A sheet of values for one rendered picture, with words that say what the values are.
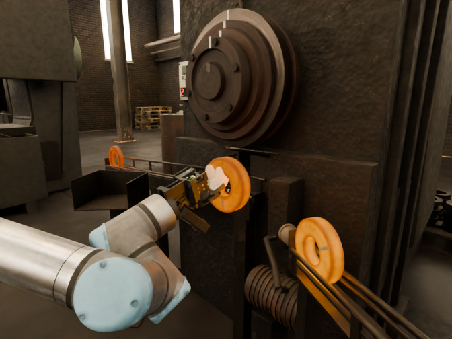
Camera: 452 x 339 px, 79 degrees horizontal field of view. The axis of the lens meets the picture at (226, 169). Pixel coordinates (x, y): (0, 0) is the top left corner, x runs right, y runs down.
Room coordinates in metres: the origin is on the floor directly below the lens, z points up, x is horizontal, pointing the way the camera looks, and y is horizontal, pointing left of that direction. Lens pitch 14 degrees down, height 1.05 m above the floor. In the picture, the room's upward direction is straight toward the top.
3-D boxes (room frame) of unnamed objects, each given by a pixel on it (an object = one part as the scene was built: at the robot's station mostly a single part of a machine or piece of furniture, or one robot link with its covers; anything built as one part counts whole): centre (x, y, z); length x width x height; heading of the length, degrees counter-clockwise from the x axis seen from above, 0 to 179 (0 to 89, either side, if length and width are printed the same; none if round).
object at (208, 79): (0.98, 0.04, 1.11); 0.28 x 0.06 x 0.28; 46
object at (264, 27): (1.05, -0.03, 1.11); 0.47 x 0.06 x 0.47; 46
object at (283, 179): (0.90, -0.21, 0.68); 0.11 x 0.08 x 0.24; 136
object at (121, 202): (1.21, 0.52, 0.36); 0.26 x 0.20 x 0.72; 81
